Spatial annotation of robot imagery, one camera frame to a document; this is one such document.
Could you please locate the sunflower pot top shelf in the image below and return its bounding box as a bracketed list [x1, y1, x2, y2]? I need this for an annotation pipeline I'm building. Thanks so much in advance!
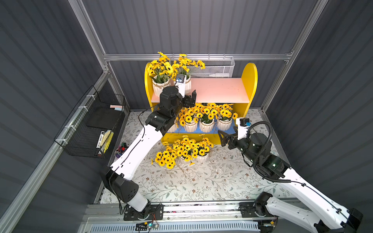
[147, 51, 173, 97]
[173, 135, 199, 165]

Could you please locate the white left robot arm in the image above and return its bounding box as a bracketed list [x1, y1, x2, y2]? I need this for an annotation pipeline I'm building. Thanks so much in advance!
[100, 86, 197, 213]

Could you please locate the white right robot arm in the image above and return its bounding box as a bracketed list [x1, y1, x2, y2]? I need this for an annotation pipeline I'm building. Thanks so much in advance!
[218, 117, 363, 233]

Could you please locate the sunflower pot lower right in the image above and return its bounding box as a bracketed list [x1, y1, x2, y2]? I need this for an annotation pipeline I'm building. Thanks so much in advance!
[217, 103, 238, 131]

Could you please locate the sunflower pot lower left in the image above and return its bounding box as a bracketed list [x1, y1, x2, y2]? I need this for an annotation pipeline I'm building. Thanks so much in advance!
[167, 121, 178, 133]

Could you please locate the yellow wooden shelf unit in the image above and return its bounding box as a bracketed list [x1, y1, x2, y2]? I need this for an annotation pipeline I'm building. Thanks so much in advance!
[161, 63, 258, 145]

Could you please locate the pen holder with markers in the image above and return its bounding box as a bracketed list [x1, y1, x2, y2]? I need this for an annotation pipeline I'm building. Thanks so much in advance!
[115, 142, 128, 158]

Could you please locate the yellow book in basket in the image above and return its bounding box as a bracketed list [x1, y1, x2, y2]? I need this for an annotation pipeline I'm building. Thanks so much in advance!
[95, 130, 114, 156]

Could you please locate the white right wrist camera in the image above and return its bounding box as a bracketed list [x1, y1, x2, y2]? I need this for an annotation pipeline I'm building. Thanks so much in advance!
[235, 117, 251, 140]

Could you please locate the white wire basket behind shelf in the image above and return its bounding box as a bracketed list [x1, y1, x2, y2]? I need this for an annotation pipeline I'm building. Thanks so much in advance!
[188, 57, 235, 78]

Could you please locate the black wire wall basket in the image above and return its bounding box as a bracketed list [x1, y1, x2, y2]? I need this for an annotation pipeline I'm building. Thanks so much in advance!
[55, 87, 126, 159]

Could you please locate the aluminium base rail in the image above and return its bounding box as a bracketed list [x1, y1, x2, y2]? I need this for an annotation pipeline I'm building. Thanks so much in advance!
[78, 200, 306, 233]

